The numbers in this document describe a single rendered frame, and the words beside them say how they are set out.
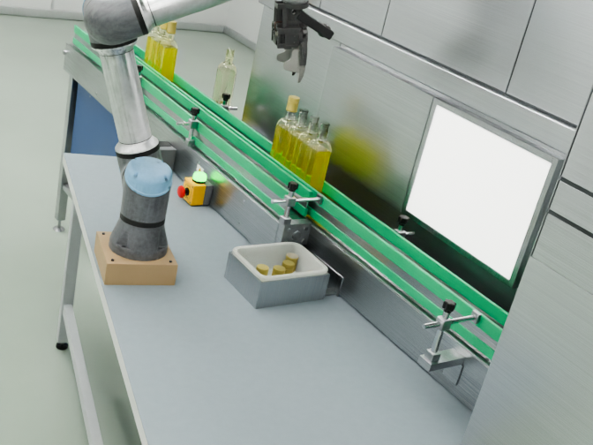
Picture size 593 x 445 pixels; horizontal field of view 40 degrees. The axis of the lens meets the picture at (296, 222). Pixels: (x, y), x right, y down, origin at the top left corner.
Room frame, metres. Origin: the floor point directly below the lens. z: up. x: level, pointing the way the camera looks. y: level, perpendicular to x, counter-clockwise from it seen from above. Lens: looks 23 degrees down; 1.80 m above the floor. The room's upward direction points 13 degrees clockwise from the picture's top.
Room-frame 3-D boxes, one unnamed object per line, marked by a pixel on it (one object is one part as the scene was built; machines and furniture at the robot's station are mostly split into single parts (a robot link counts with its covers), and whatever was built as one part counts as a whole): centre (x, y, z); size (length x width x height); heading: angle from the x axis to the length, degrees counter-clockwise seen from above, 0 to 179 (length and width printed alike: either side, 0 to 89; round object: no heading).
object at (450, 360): (1.63, -0.39, 0.90); 0.17 x 0.05 x 0.23; 129
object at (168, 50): (3.10, 0.63, 1.02); 0.06 x 0.06 x 0.28; 39
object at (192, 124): (2.57, 0.43, 0.94); 0.07 x 0.04 x 0.13; 129
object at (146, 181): (1.92, 0.39, 0.98); 0.13 x 0.12 x 0.14; 20
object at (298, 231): (2.14, 0.00, 0.85); 0.09 x 0.04 x 0.07; 129
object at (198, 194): (2.42, 0.33, 0.79); 0.07 x 0.07 x 0.07; 39
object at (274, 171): (2.88, 0.53, 0.92); 1.75 x 0.01 x 0.08; 39
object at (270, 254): (1.98, 0.02, 0.80); 0.22 x 0.17 x 0.09; 129
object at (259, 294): (2.00, 0.00, 0.79); 0.27 x 0.17 x 0.08; 129
